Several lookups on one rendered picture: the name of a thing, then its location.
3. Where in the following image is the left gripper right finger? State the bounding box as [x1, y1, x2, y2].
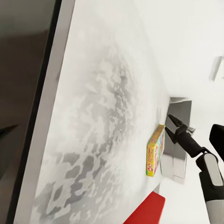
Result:
[209, 124, 224, 162]

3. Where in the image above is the board game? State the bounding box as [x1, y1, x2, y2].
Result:
[147, 124, 166, 177]

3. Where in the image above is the toy box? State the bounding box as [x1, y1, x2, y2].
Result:
[160, 100, 192, 185]

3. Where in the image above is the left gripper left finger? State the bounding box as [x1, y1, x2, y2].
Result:
[0, 124, 24, 180]

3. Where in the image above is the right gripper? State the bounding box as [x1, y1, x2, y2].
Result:
[165, 114, 196, 150]

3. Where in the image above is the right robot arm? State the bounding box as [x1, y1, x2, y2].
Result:
[165, 114, 224, 224]

